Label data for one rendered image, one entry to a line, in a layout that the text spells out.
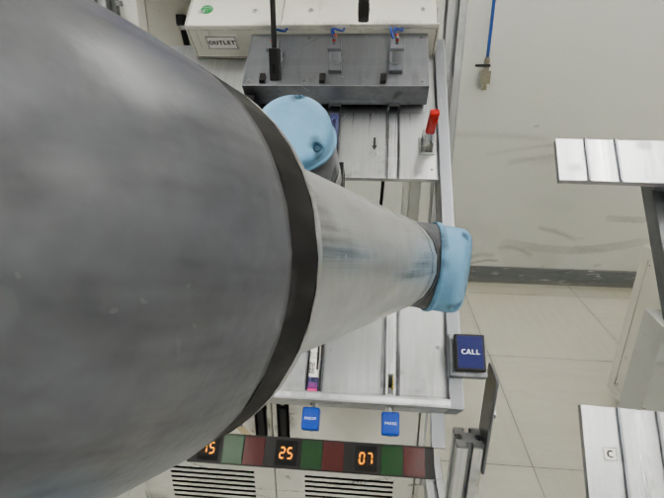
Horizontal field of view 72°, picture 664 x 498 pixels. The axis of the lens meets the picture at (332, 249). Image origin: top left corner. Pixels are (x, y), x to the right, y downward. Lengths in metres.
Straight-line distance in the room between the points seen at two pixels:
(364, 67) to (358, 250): 0.76
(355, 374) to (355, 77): 0.52
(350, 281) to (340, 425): 0.99
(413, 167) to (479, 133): 1.74
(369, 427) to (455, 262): 0.80
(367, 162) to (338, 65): 0.19
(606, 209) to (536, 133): 0.58
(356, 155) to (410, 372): 0.39
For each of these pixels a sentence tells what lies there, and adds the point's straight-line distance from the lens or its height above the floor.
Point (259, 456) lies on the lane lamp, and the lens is 0.71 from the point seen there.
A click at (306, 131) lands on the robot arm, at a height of 1.10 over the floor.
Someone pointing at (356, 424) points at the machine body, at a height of 0.39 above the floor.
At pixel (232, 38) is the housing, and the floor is 1.21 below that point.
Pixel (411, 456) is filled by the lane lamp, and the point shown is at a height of 0.66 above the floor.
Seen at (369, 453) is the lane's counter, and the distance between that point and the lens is 0.69.
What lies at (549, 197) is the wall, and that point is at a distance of 2.73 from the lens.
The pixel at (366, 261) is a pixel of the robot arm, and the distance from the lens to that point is 0.17.
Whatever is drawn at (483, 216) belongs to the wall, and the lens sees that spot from 2.67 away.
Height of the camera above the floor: 1.15
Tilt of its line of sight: 21 degrees down
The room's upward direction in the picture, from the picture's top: straight up
